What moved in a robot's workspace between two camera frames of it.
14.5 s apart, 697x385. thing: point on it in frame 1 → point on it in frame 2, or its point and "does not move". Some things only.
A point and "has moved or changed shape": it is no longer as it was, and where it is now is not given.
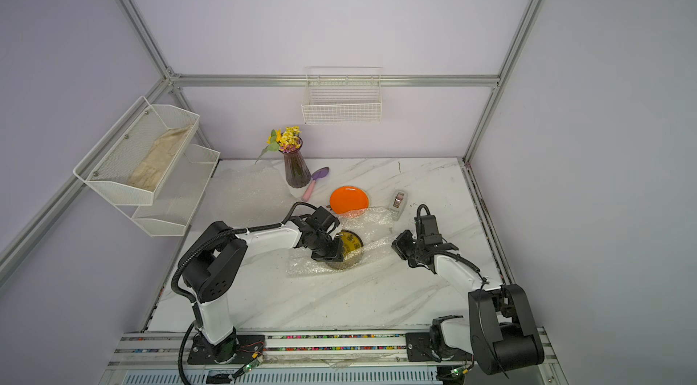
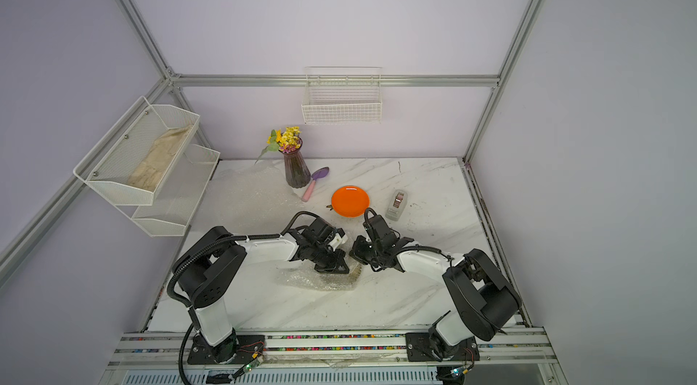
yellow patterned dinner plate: x=353 y=251 has moved or changed shape
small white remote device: x=397 y=203 does not move
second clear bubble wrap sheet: x=251 y=195 does not move
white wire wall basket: x=342 y=94 does not move
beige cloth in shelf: x=149 y=171 does not move
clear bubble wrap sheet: x=375 y=226 has moved or changed shape
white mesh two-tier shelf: x=149 y=159 does not move
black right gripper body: x=407 y=246 → x=365 y=251
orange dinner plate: x=349 y=202 does not move
